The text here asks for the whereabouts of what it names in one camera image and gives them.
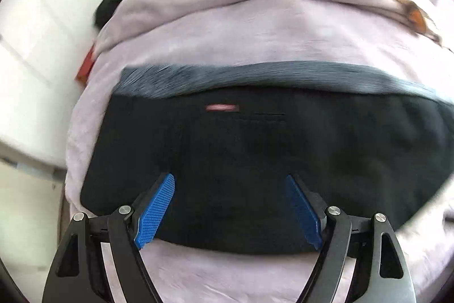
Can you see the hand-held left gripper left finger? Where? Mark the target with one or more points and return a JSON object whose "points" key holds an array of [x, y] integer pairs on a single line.
{"points": [[158, 207]]}

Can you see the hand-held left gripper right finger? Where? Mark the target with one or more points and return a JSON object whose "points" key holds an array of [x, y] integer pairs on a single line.
{"points": [[303, 214]]}

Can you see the black pants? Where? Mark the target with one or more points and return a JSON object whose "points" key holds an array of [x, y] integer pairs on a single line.
{"points": [[248, 146]]}

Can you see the red box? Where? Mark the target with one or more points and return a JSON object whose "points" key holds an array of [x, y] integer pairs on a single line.
{"points": [[85, 67]]}

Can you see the pink embossed bed cover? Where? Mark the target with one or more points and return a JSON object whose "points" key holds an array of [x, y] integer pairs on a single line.
{"points": [[212, 51]]}

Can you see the black bag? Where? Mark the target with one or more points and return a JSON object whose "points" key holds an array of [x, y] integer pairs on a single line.
{"points": [[110, 4]]}

